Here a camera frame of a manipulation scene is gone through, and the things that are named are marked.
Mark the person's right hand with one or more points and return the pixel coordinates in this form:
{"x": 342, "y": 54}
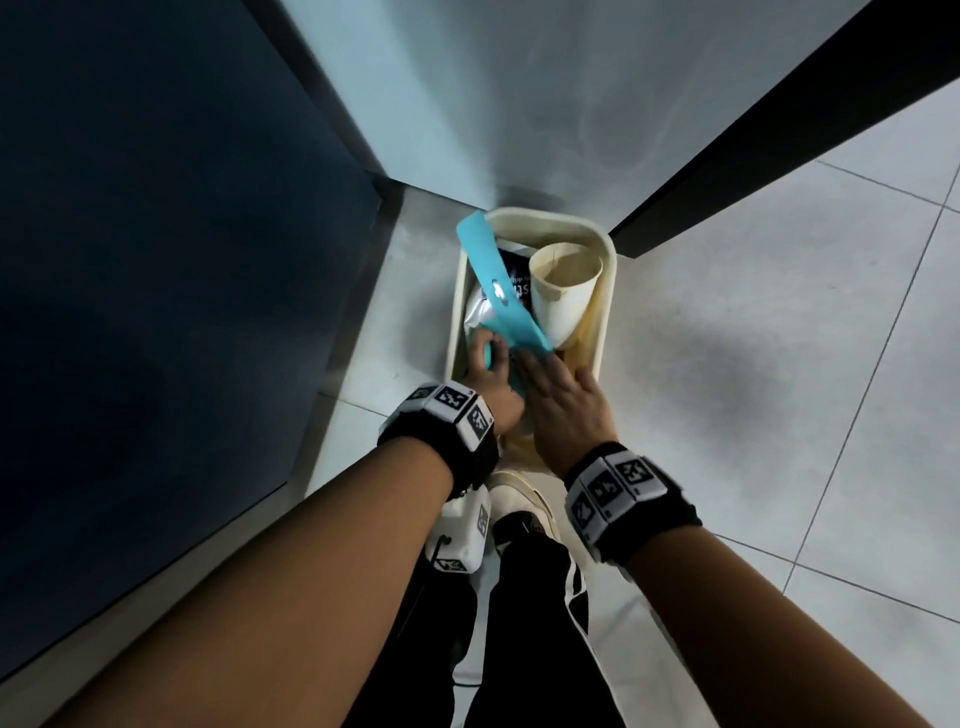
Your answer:
{"x": 570, "y": 420}

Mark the teal and white mailer bags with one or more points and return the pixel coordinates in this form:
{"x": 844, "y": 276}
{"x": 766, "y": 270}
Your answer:
{"x": 495, "y": 277}

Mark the person's left hand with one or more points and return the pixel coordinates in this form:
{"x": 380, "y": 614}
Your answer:
{"x": 495, "y": 394}

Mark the white paper cup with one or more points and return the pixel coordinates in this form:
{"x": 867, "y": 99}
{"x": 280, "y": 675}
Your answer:
{"x": 562, "y": 292}

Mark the cream shoe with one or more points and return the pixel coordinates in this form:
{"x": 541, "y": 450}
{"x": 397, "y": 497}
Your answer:
{"x": 529, "y": 495}

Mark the black cup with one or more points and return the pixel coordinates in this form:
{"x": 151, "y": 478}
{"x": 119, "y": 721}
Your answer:
{"x": 517, "y": 274}

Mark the grey base cabinet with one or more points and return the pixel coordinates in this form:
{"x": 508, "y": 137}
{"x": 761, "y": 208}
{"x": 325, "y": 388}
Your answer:
{"x": 150, "y": 300}

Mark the black right wristband with markers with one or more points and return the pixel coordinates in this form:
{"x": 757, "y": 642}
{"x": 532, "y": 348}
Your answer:
{"x": 630, "y": 502}

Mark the black striped trousers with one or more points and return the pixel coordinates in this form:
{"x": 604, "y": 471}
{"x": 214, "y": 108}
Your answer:
{"x": 525, "y": 637}

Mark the black left wristband with markers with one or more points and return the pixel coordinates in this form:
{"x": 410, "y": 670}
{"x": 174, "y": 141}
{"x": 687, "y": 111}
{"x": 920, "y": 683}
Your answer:
{"x": 442, "y": 435}

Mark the person's left forearm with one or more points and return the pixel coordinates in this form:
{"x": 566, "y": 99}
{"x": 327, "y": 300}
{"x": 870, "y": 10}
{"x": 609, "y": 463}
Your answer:
{"x": 262, "y": 600}

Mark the cream waste bin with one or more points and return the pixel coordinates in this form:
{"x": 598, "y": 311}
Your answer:
{"x": 607, "y": 300}

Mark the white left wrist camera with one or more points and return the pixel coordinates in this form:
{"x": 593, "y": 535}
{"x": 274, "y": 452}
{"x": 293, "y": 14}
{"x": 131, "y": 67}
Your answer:
{"x": 461, "y": 532}

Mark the person's right forearm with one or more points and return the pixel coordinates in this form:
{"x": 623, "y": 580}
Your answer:
{"x": 750, "y": 637}

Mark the black wristband with markers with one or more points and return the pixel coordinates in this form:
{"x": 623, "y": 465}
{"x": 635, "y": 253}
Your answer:
{"x": 630, "y": 502}
{"x": 442, "y": 435}

